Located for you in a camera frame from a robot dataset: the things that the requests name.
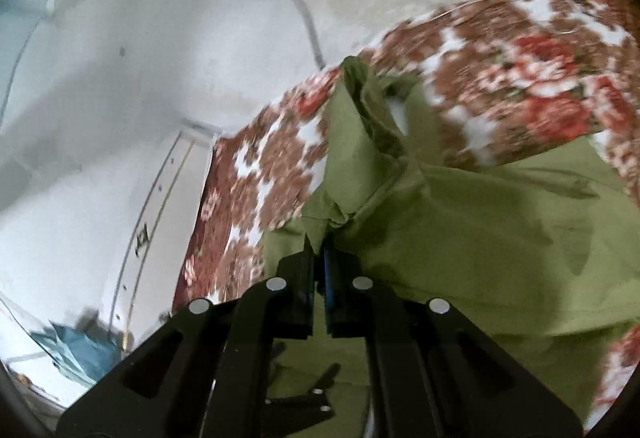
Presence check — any olive green large garment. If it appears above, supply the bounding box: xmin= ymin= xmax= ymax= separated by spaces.
xmin=260 ymin=57 xmax=635 ymax=438

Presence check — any blue cloth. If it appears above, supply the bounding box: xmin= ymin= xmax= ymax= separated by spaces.
xmin=30 ymin=320 xmax=123 ymax=386

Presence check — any grey wall cable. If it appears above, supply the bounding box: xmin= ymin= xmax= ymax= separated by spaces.
xmin=279 ymin=0 xmax=327 ymax=70

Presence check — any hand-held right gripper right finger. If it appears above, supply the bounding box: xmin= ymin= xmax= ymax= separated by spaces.
xmin=322 ymin=245 xmax=584 ymax=438

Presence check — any white panel door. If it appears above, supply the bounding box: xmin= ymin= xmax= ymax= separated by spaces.
xmin=107 ymin=120 xmax=221 ymax=334

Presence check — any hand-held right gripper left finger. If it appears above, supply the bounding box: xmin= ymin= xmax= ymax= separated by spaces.
xmin=56 ymin=235 xmax=317 ymax=438

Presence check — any brown floral blanket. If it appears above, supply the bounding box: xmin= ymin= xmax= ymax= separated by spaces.
xmin=172 ymin=0 xmax=640 ymax=434

